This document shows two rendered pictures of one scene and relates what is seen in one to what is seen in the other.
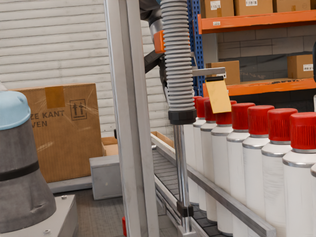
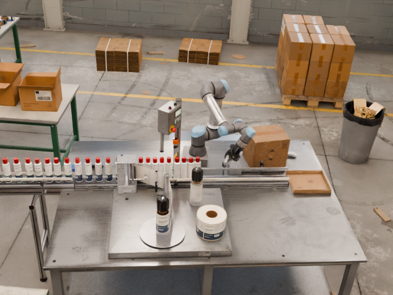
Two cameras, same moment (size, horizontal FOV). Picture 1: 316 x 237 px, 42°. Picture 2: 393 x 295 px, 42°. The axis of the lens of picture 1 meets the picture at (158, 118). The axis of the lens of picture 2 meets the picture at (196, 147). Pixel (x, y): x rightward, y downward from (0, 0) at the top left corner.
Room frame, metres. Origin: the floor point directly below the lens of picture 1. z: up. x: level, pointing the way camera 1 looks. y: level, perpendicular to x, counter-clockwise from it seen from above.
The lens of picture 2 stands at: (1.06, -3.31, 3.25)
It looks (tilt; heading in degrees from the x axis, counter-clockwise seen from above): 33 degrees down; 95
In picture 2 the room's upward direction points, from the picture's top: 3 degrees clockwise
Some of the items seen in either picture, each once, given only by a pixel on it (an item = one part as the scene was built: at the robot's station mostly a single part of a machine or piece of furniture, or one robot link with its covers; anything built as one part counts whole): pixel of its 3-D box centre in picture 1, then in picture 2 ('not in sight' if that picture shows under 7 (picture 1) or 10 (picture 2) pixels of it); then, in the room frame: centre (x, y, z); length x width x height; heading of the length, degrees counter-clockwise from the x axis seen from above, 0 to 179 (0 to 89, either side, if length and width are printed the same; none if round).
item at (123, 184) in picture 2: not in sight; (127, 173); (0.28, -0.27, 1.01); 0.14 x 0.13 x 0.26; 12
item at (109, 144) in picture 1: (134, 144); (307, 181); (1.65, 0.11, 0.85); 0.30 x 0.26 x 0.04; 12
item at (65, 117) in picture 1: (52, 128); (265, 147); (1.29, 0.34, 0.99); 0.30 x 0.24 x 0.27; 21
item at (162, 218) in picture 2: not in sight; (162, 215); (0.62, -0.72, 1.04); 0.09 x 0.09 x 0.29
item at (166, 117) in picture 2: not in sight; (169, 117); (0.55, -0.03, 1.38); 0.17 x 0.10 x 0.19; 67
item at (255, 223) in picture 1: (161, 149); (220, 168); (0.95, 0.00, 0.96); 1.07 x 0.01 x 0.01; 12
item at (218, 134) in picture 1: (230, 167); (176, 168); (0.62, -0.10, 0.98); 0.05 x 0.05 x 0.20
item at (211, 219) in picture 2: not in sight; (210, 222); (0.94, -0.64, 0.95); 0.20 x 0.20 x 0.14
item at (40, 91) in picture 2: not in sight; (40, 86); (-0.89, 1.03, 0.97); 0.51 x 0.39 x 0.37; 98
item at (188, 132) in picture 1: (197, 150); (197, 168); (0.77, -0.07, 0.98); 0.05 x 0.05 x 0.20
